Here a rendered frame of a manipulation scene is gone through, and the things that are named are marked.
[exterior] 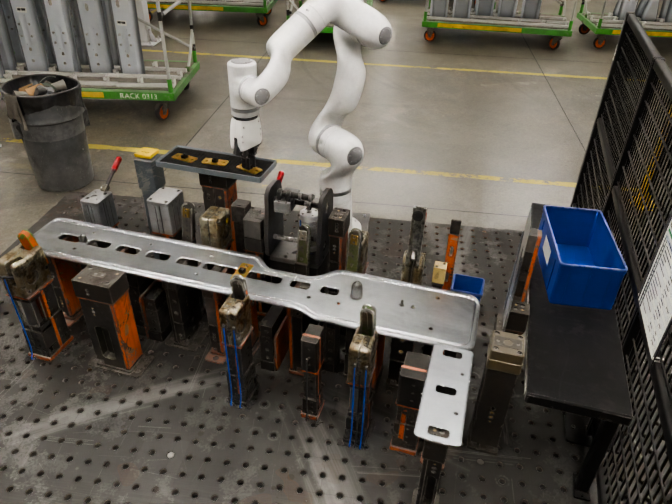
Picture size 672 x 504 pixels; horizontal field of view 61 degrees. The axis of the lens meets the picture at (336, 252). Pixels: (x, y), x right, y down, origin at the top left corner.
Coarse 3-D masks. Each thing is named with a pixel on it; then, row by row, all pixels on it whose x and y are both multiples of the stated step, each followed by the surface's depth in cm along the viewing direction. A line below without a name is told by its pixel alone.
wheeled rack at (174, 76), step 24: (192, 24) 556; (192, 48) 565; (24, 72) 528; (48, 72) 527; (72, 72) 528; (120, 72) 542; (168, 72) 491; (192, 72) 556; (96, 96) 502; (120, 96) 502; (144, 96) 501; (168, 96) 500
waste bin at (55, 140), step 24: (24, 96) 358; (48, 96) 362; (72, 96) 374; (24, 120) 366; (48, 120) 370; (72, 120) 383; (24, 144) 390; (48, 144) 381; (72, 144) 390; (48, 168) 391; (72, 168) 398
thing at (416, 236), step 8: (416, 208) 154; (424, 208) 153; (416, 216) 152; (424, 216) 154; (416, 224) 156; (424, 224) 155; (416, 232) 157; (416, 240) 158; (408, 248) 159; (416, 248) 159; (408, 256) 160; (416, 264) 160
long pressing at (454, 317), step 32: (64, 224) 183; (96, 224) 183; (64, 256) 169; (96, 256) 169; (128, 256) 169; (192, 256) 170; (224, 256) 170; (256, 256) 170; (224, 288) 158; (256, 288) 158; (288, 288) 158; (320, 288) 158; (384, 288) 159; (416, 288) 159; (320, 320) 148; (352, 320) 148; (384, 320) 148; (416, 320) 148; (448, 320) 148
